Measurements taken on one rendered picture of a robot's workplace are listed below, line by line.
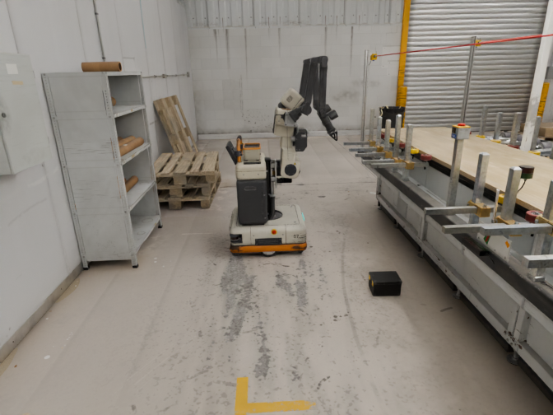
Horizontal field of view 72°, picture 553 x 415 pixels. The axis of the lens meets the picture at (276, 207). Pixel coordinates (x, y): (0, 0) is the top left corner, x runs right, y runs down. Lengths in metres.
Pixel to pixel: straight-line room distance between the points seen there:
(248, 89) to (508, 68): 6.05
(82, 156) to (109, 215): 0.49
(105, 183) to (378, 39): 7.59
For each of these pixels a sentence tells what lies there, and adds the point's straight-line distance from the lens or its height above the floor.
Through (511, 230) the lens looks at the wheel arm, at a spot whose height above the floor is 0.95.
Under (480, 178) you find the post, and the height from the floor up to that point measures 1.00.
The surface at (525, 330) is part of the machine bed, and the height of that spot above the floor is 0.24.
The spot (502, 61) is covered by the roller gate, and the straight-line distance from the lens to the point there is 10.80.
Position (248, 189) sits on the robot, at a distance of 3.18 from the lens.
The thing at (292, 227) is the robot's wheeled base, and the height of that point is 0.27.
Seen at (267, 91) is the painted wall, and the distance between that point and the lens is 9.28.
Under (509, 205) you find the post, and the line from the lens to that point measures 2.01.
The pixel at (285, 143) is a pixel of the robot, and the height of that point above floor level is 0.94.
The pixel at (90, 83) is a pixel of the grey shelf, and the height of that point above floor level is 1.47.
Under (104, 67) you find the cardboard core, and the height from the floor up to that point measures 1.58.
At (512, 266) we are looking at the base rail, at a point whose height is 0.70.
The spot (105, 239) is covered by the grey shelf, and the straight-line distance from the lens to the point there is 3.42.
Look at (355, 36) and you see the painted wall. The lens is 9.54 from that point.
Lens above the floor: 1.54
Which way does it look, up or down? 20 degrees down
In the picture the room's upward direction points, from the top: 1 degrees counter-clockwise
